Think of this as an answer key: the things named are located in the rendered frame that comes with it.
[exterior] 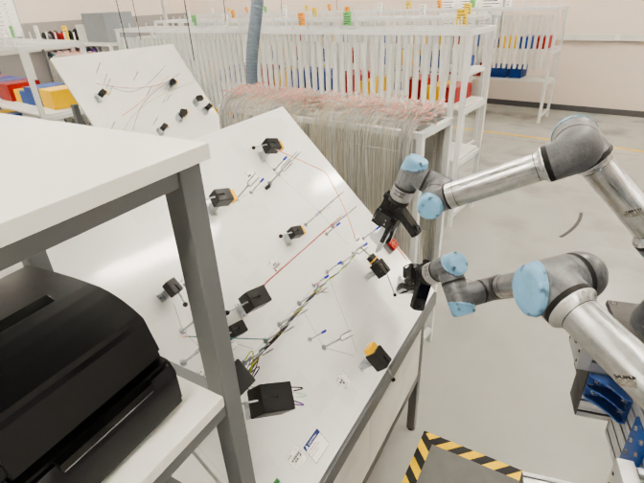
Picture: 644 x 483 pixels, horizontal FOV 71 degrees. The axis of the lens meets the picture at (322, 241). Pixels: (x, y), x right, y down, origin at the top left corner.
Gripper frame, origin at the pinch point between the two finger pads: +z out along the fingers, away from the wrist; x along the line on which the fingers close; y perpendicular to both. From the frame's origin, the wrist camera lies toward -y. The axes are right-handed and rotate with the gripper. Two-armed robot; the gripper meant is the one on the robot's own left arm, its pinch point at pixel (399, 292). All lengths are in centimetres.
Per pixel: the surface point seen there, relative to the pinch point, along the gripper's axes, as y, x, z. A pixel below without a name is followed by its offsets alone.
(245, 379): -37, 60, -33
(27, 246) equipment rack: -32, 95, -97
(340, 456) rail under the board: -54, 26, -13
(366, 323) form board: -12.7, 12.3, 1.1
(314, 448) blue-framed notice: -52, 35, -15
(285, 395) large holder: -40, 50, -31
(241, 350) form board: -29, 58, -15
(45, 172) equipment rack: -22, 97, -92
